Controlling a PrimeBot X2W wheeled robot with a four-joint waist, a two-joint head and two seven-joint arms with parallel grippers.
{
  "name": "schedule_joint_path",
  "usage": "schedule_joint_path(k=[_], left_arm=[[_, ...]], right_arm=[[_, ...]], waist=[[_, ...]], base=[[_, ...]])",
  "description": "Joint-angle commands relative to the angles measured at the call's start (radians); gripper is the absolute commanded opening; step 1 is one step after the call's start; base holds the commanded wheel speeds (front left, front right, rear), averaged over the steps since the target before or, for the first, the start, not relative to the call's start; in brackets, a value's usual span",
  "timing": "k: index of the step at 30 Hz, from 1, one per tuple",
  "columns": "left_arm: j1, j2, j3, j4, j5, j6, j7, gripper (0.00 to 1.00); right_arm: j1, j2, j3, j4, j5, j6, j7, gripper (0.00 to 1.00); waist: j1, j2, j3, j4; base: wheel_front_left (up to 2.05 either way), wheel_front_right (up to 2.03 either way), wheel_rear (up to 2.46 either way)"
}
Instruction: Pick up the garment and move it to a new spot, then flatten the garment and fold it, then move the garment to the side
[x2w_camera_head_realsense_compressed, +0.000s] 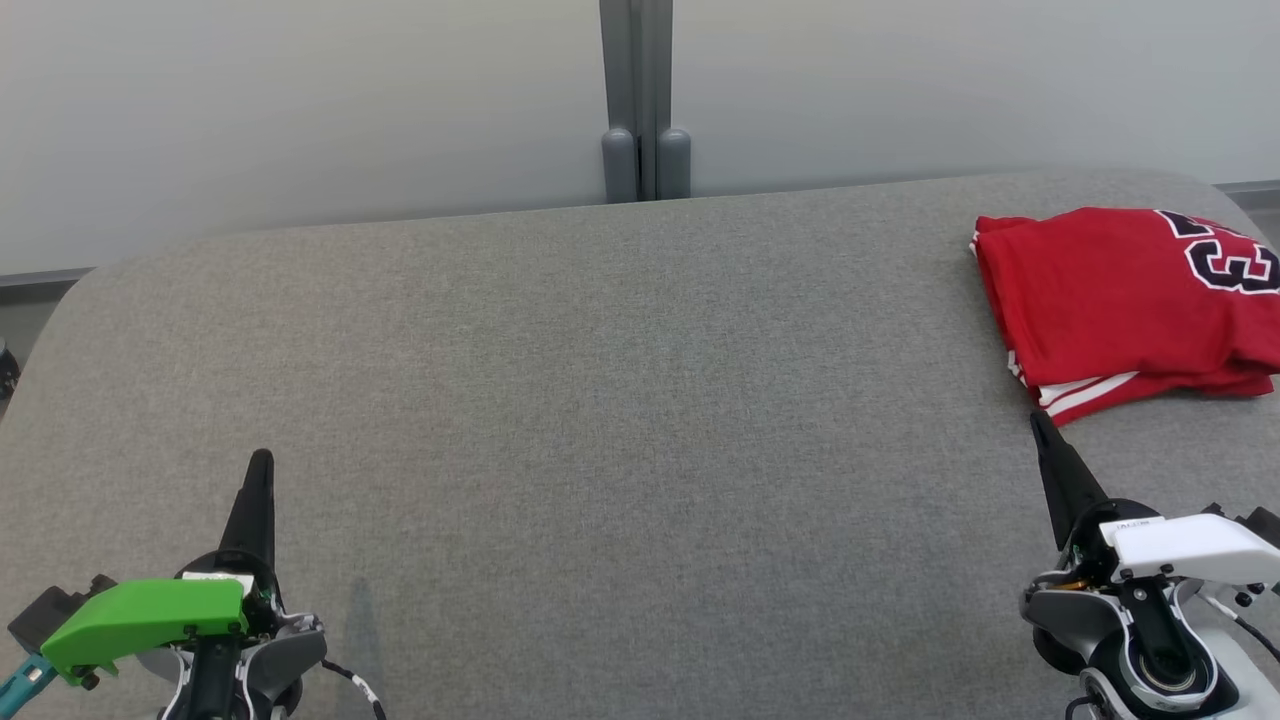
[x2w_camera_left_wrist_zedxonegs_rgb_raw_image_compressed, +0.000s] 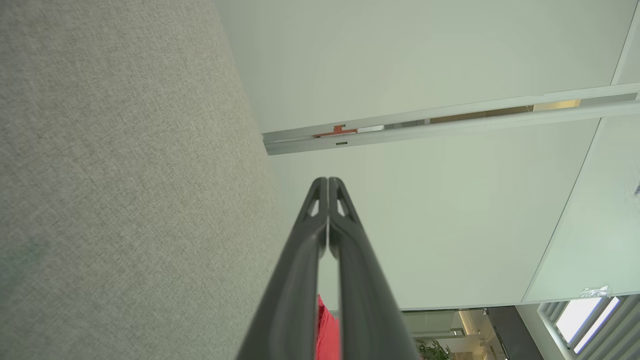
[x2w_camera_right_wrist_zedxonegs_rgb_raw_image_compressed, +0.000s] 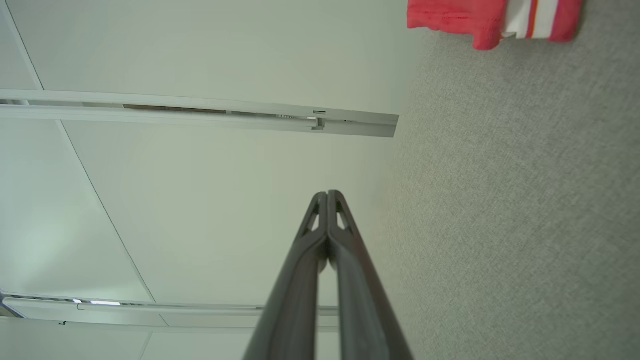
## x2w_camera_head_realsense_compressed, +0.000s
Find black white left arm cable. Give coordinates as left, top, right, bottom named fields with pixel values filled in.
left=320, top=658, right=388, bottom=720

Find red basketball jersey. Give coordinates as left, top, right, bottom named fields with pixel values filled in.
left=968, top=206, right=1280, bottom=401

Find grey double partition post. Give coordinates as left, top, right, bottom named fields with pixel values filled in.
left=598, top=0, right=693, bottom=204

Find black white right arm cable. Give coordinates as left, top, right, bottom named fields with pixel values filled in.
left=1195, top=590, right=1280, bottom=666

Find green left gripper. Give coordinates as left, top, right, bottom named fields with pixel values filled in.
left=40, top=448, right=288, bottom=691

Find black white arm cable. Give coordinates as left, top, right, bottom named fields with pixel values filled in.
left=1195, top=590, right=1280, bottom=666
left=320, top=658, right=388, bottom=720

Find red shorts with white waistband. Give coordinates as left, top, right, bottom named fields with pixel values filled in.
left=1005, top=348, right=1279, bottom=429

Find teal cable connector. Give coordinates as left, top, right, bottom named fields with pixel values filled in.
left=0, top=655, right=58, bottom=719

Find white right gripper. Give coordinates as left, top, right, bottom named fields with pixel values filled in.
left=1030, top=410, right=1280, bottom=591

